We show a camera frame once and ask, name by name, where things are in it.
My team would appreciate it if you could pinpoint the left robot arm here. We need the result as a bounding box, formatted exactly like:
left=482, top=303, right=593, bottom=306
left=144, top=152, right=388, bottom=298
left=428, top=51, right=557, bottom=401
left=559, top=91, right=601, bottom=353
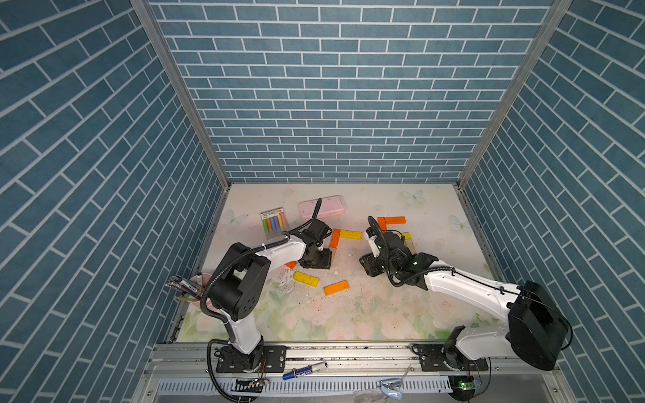
left=200, top=218, right=333, bottom=371

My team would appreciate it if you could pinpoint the coloured marker box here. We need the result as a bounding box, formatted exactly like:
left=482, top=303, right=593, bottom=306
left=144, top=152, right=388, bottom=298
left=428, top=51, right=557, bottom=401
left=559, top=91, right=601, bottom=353
left=260, top=208, right=289, bottom=239

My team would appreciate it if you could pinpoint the pink pencil case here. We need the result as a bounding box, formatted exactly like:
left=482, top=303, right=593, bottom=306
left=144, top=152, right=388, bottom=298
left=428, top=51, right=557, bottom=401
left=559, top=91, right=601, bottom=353
left=298, top=195, right=347, bottom=221

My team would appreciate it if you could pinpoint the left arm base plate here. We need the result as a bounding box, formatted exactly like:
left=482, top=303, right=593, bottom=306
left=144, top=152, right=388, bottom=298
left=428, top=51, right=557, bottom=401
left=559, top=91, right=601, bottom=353
left=213, top=345, right=287, bottom=374

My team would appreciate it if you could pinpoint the natural wood block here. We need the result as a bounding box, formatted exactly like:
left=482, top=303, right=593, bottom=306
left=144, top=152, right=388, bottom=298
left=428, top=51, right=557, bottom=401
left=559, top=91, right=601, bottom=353
left=406, top=239, right=417, bottom=254

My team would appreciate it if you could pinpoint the blue screwdriver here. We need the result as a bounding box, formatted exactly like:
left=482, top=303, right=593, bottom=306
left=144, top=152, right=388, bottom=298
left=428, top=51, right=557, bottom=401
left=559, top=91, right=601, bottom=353
left=282, top=361, right=329, bottom=380

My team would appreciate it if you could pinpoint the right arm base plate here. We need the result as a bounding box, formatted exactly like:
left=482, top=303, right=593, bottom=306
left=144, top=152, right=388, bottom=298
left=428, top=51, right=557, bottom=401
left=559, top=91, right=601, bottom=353
left=411, top=344, right=490, bottom=372

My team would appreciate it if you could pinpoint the aluminium rail frame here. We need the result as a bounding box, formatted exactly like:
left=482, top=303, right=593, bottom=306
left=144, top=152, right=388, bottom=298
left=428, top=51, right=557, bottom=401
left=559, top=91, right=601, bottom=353
left=133, top=341, right=574, bottom=402

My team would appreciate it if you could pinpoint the black corrugated cable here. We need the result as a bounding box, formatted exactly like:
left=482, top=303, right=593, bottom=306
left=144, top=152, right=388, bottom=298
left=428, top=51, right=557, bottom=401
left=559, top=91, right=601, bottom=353
left=200, top=198, right=324, bottom=403

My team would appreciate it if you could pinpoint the pink pen cup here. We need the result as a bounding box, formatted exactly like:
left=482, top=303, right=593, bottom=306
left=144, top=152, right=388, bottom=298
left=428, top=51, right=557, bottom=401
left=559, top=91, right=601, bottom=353
left=165, top=274, right=211, bottom=302

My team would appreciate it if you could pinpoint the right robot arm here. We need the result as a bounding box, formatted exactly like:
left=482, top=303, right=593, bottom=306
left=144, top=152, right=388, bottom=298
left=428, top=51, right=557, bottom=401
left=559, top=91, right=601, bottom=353
left=359, top=227, right=573, bottom=371

